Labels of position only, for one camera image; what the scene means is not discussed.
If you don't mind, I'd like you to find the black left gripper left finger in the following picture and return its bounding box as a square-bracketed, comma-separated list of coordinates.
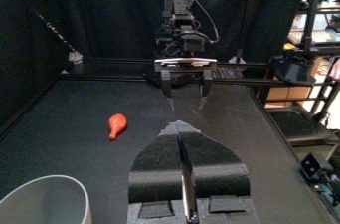
[128, 120, 185, 204]

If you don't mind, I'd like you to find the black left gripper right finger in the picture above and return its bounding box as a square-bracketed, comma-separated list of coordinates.
[177, 120, 252, 200]

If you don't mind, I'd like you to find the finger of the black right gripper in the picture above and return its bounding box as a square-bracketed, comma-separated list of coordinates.
[196, 70, 213, 111]
[160, 70, 175, 112]

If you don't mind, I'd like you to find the orange toy drumstick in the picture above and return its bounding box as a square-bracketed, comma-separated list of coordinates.
[108, 112, 129, 141]

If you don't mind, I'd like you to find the brown cardboard box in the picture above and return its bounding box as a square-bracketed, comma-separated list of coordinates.
[264, 56, 329, 109]

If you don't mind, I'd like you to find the black flat pad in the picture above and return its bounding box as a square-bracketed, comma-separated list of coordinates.
[265, 107, 336, 145]

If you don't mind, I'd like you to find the white round bowl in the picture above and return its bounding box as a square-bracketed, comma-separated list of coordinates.
[0, 174, 93, 224]

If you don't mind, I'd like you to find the white corner bracket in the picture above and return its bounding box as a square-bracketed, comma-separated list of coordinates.
[67, 50, 85, 65]
[227, 54, 247, 66]

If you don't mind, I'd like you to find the black horizontal frame rail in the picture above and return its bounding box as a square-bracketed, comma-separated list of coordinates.
[57, 74, 340, 87]

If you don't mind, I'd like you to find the grey cable on right arm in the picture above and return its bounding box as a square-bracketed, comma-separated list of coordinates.
[181, 0, 220, 45]

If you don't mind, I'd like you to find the black upright frame post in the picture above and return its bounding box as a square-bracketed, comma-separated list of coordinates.
[236, 0, 263, 60]

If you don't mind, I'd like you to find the black camera on mount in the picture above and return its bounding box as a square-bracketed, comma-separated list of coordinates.
[299, 151, 340, 208]

